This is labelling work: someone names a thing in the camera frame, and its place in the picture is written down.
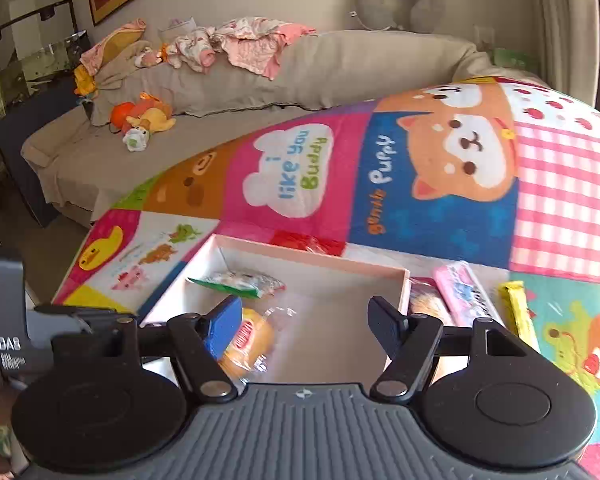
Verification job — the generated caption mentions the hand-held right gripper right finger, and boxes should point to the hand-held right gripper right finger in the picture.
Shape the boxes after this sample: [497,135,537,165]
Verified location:
[367,295,541,404]

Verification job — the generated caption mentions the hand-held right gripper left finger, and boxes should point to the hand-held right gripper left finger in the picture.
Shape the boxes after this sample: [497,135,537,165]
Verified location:
[52,295,243,405]

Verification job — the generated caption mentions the bread bun packet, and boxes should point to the bread bun packet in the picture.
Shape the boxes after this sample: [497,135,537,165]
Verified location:
[217,307,297,386]

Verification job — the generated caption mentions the clear grain bar packet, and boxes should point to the clear grain bar packet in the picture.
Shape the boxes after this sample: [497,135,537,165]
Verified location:
[409,277,456,328]

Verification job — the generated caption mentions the pink cardboard box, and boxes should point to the pink cardboard box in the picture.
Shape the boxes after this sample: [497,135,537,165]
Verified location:
[140,234,411,391]

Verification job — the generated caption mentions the pink snack packet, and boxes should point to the pink snack packet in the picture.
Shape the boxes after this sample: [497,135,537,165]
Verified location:
[432,261,506,331]

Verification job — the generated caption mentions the yellow snack bar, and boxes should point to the yellow snack bar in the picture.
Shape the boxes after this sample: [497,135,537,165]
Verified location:
[497,281,543,353]

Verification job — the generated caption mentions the green white snack packet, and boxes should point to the green white snack packet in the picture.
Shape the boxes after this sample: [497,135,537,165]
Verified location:
[187,270,286,300]

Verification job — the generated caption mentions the colourful printed blanket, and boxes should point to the colourful printed blanket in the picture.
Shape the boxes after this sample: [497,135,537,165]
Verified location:
[52,77,600,480]

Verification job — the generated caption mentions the white green plush toy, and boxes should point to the white green plush toy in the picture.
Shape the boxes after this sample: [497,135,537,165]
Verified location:
[122,127,152,153]

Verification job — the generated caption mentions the orange plush toy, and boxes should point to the orange plush toy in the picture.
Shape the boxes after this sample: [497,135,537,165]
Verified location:
[111,92,177,137]

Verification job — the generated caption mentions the yellow plush toy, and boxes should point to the yellow plush toy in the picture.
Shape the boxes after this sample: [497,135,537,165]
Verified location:
[73,65,99,99]

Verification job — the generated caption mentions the glass display cabinet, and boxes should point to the glass display cabinet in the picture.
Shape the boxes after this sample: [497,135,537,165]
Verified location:
[0,0,90,116]

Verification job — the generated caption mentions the beige sofa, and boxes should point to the beige sofa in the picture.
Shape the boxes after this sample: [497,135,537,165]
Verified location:
[20,30,548,228]

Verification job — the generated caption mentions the beige crumpled cloth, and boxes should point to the beige crumpled cloth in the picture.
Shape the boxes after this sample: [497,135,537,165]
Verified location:
[90,40,153,127]

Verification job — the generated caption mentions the white pink baby garment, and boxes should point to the white pink baby garment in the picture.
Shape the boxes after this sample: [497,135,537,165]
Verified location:
[172,27,227,73]

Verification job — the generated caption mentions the small pink doll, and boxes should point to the small pink doll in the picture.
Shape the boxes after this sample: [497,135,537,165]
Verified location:
[134,47,169,69]

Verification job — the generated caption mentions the pink floral clothes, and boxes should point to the pink floral clothes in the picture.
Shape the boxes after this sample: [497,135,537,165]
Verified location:
[215,16,317,81]

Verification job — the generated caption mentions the pink yellow cloth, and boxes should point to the pink yellow cloth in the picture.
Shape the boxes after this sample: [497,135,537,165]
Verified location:
[80,18,148,77]

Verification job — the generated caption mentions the beige curtain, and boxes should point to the beige curtain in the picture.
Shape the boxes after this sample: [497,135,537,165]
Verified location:
[532,0,600,107]

